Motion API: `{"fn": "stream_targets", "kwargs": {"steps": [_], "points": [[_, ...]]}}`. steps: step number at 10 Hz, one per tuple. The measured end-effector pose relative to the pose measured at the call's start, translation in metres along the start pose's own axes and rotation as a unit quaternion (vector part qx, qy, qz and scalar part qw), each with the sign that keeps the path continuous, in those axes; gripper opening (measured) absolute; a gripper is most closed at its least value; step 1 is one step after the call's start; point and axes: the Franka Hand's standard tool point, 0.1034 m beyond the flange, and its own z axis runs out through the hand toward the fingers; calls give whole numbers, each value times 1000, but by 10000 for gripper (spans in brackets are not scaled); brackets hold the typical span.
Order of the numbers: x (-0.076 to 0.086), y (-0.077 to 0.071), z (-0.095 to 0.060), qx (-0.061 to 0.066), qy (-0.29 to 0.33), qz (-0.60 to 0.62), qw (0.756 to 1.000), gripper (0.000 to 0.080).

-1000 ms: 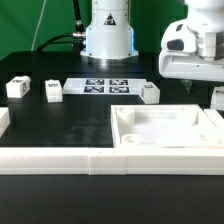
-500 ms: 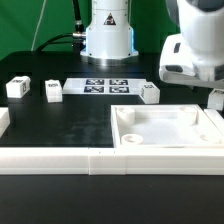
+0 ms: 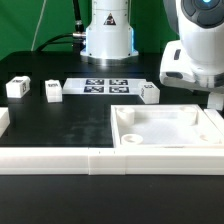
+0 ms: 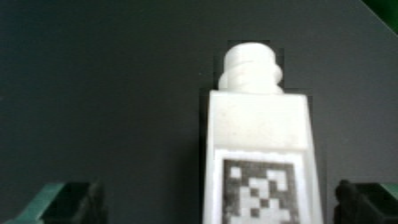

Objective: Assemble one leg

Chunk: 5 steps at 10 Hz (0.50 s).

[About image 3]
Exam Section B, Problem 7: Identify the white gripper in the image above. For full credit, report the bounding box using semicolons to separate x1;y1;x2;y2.
159;41;224;93

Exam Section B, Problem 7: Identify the white square tabletop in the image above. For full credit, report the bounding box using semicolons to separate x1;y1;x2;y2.
111;105;224;148

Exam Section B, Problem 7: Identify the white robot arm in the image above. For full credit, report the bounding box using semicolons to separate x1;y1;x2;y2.
81;0;224;93

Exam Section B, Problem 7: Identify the white left fence piece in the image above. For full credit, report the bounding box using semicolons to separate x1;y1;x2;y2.
0;107;10;137

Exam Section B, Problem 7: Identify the white front fence bar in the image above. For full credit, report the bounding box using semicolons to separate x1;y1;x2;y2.
0;148;224;175

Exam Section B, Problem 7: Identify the black cable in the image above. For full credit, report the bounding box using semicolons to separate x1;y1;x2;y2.
35;0;87;53

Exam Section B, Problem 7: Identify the white marker base plate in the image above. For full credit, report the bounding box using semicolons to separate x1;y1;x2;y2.
63;78;144;95

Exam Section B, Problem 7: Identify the white thin cable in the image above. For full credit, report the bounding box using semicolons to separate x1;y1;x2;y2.
31;0;48;52

